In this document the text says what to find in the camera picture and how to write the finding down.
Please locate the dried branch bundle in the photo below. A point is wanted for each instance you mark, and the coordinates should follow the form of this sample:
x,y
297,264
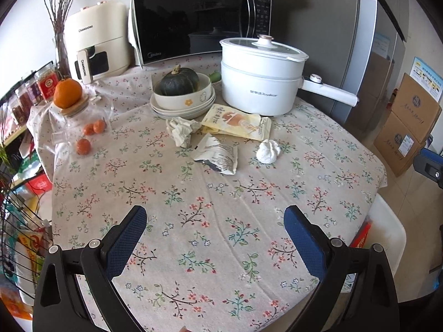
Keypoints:
x,y
60,7

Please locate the white flower-print bowl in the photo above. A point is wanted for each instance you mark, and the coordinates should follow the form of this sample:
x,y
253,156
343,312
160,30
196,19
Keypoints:
x,y
183,102

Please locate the green kabocha squash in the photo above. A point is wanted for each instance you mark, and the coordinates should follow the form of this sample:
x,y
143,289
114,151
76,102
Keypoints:
x,y
180,81

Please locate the small green fruit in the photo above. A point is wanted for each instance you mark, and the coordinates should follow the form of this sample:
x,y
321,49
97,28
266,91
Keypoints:
x,y
215,76

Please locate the black microwave oven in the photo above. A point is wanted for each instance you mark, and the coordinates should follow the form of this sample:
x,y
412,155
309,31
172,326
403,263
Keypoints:
x,y
193,24

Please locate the white green food packet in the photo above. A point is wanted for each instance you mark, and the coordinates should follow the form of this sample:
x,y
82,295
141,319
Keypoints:
x,y
31,262

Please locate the torn silver wrapper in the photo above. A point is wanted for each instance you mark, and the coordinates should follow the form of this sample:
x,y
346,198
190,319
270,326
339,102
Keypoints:
x,y
218,155

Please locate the white electric pot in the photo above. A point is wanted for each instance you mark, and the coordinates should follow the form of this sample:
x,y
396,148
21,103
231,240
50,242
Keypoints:
x,y
259,90

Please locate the red bag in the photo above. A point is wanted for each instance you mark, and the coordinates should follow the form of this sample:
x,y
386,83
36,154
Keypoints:
x,y
39,184

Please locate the grey refrigerator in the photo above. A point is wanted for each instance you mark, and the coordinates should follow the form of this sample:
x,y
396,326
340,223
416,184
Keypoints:
x,y
346,58

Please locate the small tangerine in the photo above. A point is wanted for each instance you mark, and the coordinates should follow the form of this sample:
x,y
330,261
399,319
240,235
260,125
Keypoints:
x,y
89,129
99,126
83,146

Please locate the crumpled grey tissue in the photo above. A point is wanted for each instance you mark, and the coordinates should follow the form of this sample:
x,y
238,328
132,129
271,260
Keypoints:
x,y
181,129

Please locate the blue wall poster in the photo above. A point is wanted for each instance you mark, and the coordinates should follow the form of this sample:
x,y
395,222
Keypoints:
x,y
427,79

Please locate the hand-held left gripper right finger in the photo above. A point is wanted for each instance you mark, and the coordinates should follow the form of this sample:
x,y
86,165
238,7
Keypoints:
x,y
304,240

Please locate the cream air fryer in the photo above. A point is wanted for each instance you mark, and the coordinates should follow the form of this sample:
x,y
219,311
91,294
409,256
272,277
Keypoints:
x,y
100,31

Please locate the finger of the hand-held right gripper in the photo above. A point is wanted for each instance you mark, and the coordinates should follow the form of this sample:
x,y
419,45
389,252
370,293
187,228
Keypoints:
x,y
429,157
432,175

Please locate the large orange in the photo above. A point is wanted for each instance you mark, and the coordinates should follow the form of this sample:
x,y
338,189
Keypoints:
x,y
68,93

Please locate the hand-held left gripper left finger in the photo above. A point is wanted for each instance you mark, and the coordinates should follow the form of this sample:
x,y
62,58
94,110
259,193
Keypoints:
x,y
128,238

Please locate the white tissue ball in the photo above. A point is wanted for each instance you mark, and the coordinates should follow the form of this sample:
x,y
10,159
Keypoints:
x,y
269,152

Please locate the red label jar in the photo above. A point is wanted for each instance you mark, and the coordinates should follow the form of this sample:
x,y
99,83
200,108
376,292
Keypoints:
x,y
46,84

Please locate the orange packet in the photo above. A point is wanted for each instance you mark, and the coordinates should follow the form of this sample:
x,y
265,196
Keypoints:
x,y
14,306

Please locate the blue white fridge sticker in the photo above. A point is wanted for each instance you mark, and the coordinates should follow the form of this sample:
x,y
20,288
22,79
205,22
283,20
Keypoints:
x,y
382,45

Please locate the white plastic bin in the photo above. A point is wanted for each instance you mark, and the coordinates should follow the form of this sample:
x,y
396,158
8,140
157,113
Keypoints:
x,y
387,228

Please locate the glass pot lid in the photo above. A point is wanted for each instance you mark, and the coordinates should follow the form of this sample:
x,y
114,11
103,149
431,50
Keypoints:
x,y
263,46

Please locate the beige snack packet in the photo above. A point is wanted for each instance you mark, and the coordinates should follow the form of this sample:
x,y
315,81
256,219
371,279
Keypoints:
x,y
235,121

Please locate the clear snack jar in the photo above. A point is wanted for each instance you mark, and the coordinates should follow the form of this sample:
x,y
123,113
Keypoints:
x,y
33,91
22,105

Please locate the glass jar with tomatoes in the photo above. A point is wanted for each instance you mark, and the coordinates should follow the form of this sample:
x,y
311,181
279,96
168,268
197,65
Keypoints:
x,y
86,117

